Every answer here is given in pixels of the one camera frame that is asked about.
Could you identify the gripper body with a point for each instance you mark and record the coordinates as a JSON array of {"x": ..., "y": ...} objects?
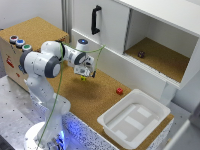
[{"x": 82, "y": 70}]

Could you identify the yellow block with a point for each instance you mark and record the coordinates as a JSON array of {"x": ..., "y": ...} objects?
[{"x": 83, "y": 78}]

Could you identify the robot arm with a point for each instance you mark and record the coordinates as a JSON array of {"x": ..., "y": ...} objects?
[{"x": 40, "y": 66}]

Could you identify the pink block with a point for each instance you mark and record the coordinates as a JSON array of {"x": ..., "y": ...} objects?
[{"x": 119, "y": 91}]

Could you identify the purple block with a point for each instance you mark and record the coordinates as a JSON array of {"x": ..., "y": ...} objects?
[{"x": 141, "y": 54}]

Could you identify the white sliding door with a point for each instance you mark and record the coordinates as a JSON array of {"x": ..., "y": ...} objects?
[{"x": 100, "y": 23}]

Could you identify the green button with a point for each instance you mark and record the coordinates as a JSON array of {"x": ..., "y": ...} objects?
[{"x": 26, "y": 48}]

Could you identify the wooden drawer box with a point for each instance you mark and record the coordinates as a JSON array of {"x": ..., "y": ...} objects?
[{"x": 26, "y": 43}]

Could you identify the blue button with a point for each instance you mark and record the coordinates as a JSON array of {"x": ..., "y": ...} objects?
[{"x": 20, "y": 43}]

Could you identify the white plastic box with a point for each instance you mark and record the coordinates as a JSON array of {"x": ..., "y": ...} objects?
[{"x": 135, "y": 118}]

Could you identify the white cabinet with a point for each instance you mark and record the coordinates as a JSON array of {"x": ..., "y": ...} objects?
[{"x": 150, "y": 43}]

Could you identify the red button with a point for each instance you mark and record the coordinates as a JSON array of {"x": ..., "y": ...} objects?
[{"x": 14, "y": 39}]

